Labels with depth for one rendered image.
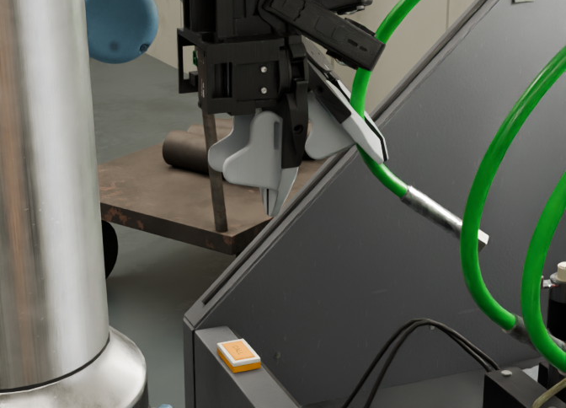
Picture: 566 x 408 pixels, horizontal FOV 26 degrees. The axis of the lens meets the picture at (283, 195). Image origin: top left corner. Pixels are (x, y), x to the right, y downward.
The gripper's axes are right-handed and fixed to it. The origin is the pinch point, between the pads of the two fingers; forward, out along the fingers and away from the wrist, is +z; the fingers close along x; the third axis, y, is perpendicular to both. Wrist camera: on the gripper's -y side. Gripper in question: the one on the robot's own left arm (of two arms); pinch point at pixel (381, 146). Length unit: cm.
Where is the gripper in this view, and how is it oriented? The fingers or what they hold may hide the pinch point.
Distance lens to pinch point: 116.2
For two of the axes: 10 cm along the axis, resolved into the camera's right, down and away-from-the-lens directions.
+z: 6.3, 7.7, -0.7
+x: -2.3, 1.0, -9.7
